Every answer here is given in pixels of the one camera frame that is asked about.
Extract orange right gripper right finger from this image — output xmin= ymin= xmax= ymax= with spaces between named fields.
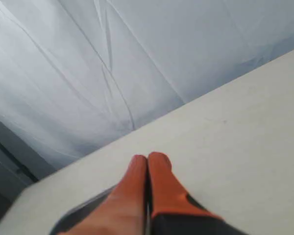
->
xmin=147 ymin=152 xmax=245 ymax=235

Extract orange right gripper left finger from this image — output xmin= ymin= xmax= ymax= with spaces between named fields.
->
xmin=62 ymin=155 xmax=147 ymax=235

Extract white backdrop cloth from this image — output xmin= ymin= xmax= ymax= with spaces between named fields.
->
xmin=0 ymin=0 xmax=294 ymax=169

